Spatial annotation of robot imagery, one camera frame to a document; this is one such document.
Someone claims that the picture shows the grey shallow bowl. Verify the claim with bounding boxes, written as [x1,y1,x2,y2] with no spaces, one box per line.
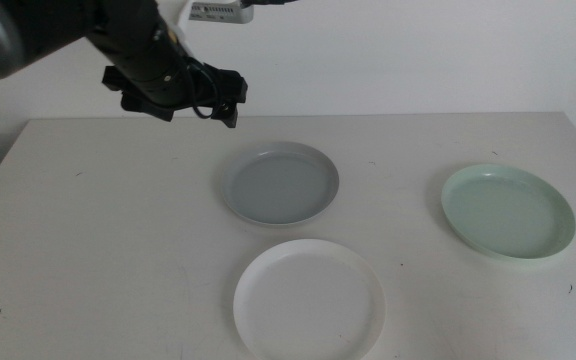
[221,141,341,227]

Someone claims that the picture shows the white shallow bowl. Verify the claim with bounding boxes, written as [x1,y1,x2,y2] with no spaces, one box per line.
[232,238,387,360]

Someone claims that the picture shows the pale green shallow bowl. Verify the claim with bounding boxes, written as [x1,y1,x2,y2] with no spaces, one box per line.
[440,163,576,261]

